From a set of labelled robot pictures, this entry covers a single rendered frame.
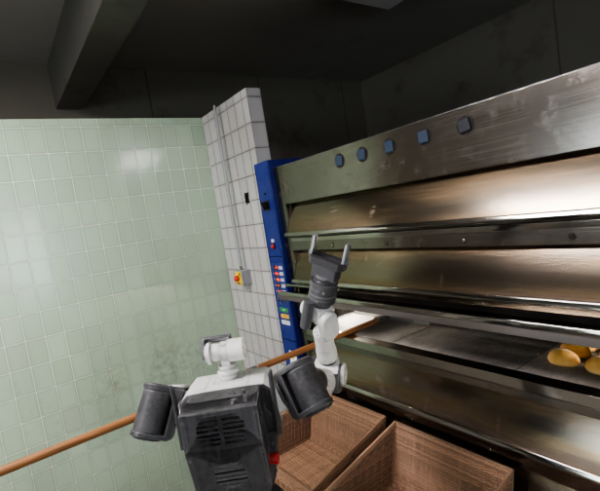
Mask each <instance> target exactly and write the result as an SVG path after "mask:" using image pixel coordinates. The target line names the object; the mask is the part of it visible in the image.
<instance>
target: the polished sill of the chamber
mask: <svg viewBox="0 0 600 491"><path fill-rule="evenodd" d="M315 327H316V326H315V325H313V326H311V328H310V329H306V333H307V335H310V336H314V334H313V330H314V328H315ZM334 342H336V343H340V344H344V345H348V346H352V347H356V348H359V349H363V350H366V351H370V352H374V353H378V354H382V355H386V356H390V357H394V358H397V359H404V360H408V361H412V362H416V363H420V364H423V365H427V366H430V367H434V368H438V369H442V370H446V371H450V372H454V373H458V374H462V375H465V376H468V377H472V378H476V379H480V380H484V381H488V382H492V383H496V384H499V385H503V386H507V387H511V388H514V389H518V390H522V391H526V392H530V393H533V394H537V395H541V396H545V397H552V398H556V399H560V400H564V401H567V402H571V403H574V404H578V405H582V406H586V407H590V408H594V409H598V410H600V389H597V388H593V387H588V386H585V385H580V384H575V383H571V382H566V381H562V380H557V379H553V378H548V377H544V376H540V375H536V374H531V373H527V372H522V371H518V370H513V369H509V368H504V367H500V366H496V365H492V364H487V363H483V362H478V361H474V360H469V359H461V358H456V357H452V356H447V355H444V354H439V353H435V352H430V351H426V350H421V349H417V348H412V347H408V346H403V345H399V344H395V343H391V342H386V341H382V340H377V339H373V338H368V337H364V336H359V335H355V334H350V335H347V336H345V337H342V338H340V339H338V340H335V341H334Z"/></svg>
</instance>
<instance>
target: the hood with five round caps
mask: <svg viewBox="0 0 600 491"><path fill-rule="evenodd" d="M597 147H600V63H598V64H595V65H592V66H589V67H586V68H583V69H580V70H577V71H574V72H571V73H568V74H565V75H562V76H558V77H555V78H552V79H549V80H546V81H543V82H540V83H538V84H535V85H532V86H528V87H525V88H522V89H519V90H516V91H513V92H510V93H507V94H502V95H498V96H495V97H492V98H489V99H486V100H483V101H480V102H477V103H475V104H472V105H468V106H465V107H462V108H459V109H456V110H453V111H450V112H447V113H444V114H441V115H437V116H434V117H431V118H428V119H426V120H423V121H420V122H417V123H414V124H411V125H407V126H404V127H401V128H398V129H395V130H392V131H389V132H384V133H380V134H377V135H374V136H371V137H368V138H366V139H363V140H360V141H357V142H354V143H350V144H347V145H344V146H341V147H338V148H335V149H332V150H329V151H326V152H323V153H319V154H317V155H314V156H311V157H308V158H305V159H302V160H299V161H296V162H293V163H289V164H286V165H283V166H280V168H281V179H282V186H283V192H284V197H285V203H286V204H292V203H298V202H303V201H309V200H313V199H319V198H324V197H330V196H335V195H341V194H346V193H352V192H356V191H362V190H367V189H373V188H378V187H384V186H389V185H395V184H399V183H405V182H410V181H415V180H421V179H426V178H432V177H437V176H442V175H447V174H453V173H458V172H464V171H469V170H479V169H485V168H490V167H495V166H500V165H506V164H511V163H517V162H522V161H528V160H533V159H539V158H543V157H549V156H554V155H560V154H565V153H571V152H576V151H582V150H586V149H592V148H597Z"/></svg>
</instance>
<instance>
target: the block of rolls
mask: <svg viewBox="0 0 600 491"><path fill-rule="evenodd" d="M599 350H600V349H596V348H589V347H584V346H577V345H571V344H564V343H562V344H561V346H560V348H557V349H554V350H552V351H550V352H549V354H548V356H547V359H548V360H549V362H550V363H552V364H554V365H558V366H565V367H575V366H578V365H579V364H580V363H581V360H580V359H587V358H589V357H590V356H591V352H595V351H599ZM584 366H585V369H586V370H587V371H588V372H590V373H593V374H596V375H600V352H599V354H598V356H594V357H591V358H589V359H588V360H587V361H586V362H585V365H584Z"/></svg>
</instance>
